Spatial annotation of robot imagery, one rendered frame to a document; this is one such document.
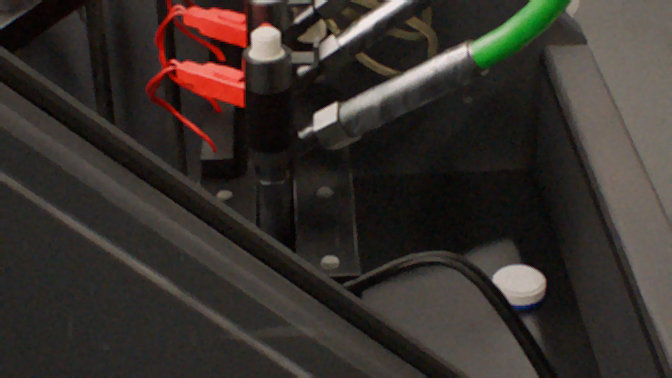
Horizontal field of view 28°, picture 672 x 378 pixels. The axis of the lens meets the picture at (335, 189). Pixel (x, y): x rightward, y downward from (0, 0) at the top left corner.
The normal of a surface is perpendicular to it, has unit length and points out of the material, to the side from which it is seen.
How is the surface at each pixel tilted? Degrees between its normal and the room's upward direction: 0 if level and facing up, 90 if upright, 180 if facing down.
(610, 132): 0
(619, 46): 0
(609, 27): 0
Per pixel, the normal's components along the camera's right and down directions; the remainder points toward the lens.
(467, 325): -0.02, -0.85
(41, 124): 0.67, -0.65
